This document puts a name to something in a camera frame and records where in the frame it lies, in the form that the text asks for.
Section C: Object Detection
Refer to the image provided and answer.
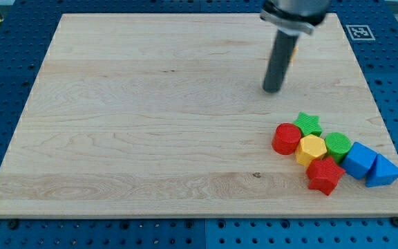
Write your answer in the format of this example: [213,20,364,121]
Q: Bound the blue cube block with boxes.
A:
[341,142,377,180]

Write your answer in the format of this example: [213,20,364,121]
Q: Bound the green star block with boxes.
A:
[292,111,323,137]

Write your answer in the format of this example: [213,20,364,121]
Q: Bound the white fiducial marker tag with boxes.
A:
[346,24,375,41]

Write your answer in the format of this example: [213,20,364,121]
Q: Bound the light wooden board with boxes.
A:
[0,14,398,219]

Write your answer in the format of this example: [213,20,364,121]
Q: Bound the blue triangle block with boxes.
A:
[366,154,398,187]

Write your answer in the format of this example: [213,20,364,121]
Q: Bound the red star block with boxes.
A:
[306,156,345,196]

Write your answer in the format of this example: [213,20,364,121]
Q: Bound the green cylinder block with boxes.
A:
[324,132,352,165]

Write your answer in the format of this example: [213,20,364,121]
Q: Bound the red cylinder block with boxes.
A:
[272,123,301,155]

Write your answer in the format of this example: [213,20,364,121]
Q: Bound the yellow hexagon block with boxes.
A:
[295,134,327,167]

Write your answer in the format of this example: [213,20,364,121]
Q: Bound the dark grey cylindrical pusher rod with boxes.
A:
[262,30,299,93]

